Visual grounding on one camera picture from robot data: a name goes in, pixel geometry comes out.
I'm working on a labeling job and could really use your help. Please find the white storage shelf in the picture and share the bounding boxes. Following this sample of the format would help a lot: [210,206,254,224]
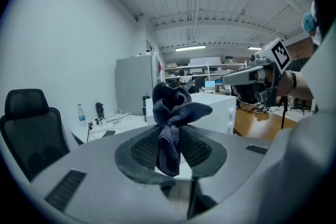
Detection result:
[164,60,249,79]

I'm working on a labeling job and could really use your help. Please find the grey cloth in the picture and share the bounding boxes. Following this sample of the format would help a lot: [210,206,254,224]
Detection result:
[152,82,213,177]

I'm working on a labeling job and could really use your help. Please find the small black flask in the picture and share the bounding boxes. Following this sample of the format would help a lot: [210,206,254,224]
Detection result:
[94,102,104,120]

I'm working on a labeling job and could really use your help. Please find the grey refrigerator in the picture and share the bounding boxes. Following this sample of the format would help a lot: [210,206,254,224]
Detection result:
[115,54,158,116]

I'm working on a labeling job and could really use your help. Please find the black mesh office chair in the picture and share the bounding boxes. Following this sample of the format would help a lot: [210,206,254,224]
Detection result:
[0,88,70,182]

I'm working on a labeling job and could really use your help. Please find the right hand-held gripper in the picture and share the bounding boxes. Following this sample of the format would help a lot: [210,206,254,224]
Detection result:
[222,37,292,90]

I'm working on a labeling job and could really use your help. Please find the brown wooden table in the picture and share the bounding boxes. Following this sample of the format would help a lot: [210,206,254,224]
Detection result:
[233,106,302,141]

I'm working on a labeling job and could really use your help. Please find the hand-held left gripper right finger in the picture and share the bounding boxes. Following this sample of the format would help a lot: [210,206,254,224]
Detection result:
[181,125,274,204]

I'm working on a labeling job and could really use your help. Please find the clear water bottle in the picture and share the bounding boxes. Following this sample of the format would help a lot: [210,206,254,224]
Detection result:
[77,103,87,127]

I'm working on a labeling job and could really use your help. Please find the white cable bundle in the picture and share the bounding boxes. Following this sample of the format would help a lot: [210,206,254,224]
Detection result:
[106,112,140,124]

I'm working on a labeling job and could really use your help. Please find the white power strip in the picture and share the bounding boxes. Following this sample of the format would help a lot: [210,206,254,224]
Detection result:
[88,118,116,132]

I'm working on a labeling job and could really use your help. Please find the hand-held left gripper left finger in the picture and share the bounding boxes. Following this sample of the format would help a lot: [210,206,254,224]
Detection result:
[31,125,188,224]

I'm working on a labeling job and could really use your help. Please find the silver wristwatch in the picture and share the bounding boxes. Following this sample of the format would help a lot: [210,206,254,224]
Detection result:
[285,70,298,92]

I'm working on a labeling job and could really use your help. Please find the person's right hand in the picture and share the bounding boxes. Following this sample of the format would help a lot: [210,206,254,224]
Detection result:
[265,64,283,95]

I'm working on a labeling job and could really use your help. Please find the black white-banded bottle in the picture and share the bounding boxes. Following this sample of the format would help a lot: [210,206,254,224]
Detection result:
[141,93,150,123]

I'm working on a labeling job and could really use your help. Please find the person's right forearm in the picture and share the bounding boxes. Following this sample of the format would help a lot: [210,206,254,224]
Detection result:
[275,70,316,101]

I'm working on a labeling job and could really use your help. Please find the teal hair tie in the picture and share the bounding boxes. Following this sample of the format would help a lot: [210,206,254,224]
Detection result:
[301,12,316,34]

